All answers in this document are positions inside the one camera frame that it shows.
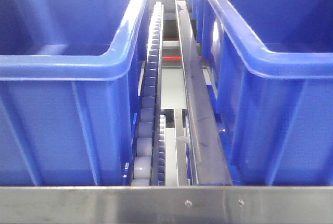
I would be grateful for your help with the steel front shelf lip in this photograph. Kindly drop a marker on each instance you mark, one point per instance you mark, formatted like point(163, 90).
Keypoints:
point(166, 204)

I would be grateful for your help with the white roller track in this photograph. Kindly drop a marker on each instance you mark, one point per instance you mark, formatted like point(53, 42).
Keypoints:
point(149, 157)

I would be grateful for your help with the large blue bin left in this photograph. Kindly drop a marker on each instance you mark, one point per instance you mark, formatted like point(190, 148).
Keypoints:
point(69, 89)

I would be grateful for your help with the large blue bin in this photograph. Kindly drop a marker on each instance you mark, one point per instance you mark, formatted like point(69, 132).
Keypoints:
point(270, 63)
point(69, 89)

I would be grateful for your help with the large blue bin right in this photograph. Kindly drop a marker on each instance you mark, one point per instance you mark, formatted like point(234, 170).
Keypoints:
point(270, 63)

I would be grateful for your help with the steel divider rail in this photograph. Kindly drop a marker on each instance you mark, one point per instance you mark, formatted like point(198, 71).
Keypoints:
point(208, 163)

